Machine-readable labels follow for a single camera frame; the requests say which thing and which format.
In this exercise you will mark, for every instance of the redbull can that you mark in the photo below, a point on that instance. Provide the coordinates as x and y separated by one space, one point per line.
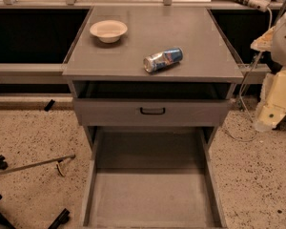
161 60

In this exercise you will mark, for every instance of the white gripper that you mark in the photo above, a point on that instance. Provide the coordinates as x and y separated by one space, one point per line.
284 45

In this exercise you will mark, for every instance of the grey drawer cabinet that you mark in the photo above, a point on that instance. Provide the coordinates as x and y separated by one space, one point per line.
208 71

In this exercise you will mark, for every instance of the black bracket bottom left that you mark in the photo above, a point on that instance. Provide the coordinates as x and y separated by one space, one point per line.
62 218

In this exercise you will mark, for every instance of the open grey middle drawer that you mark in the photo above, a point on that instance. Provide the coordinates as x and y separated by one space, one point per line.
158 178

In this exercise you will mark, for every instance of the grey rail beam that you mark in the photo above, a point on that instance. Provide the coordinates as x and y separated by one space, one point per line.
31 74

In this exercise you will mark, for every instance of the grey top drawer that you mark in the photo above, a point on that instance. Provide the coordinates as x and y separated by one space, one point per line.
125 112

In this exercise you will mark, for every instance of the small black block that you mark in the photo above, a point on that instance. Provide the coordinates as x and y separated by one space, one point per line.
49 105

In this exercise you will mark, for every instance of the long metal rod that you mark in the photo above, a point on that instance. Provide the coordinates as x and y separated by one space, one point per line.
9 171

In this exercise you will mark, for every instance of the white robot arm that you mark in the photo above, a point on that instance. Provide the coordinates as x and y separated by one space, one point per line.
278 49

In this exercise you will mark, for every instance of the black drawer handle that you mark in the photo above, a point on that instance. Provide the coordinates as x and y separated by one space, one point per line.
152 111

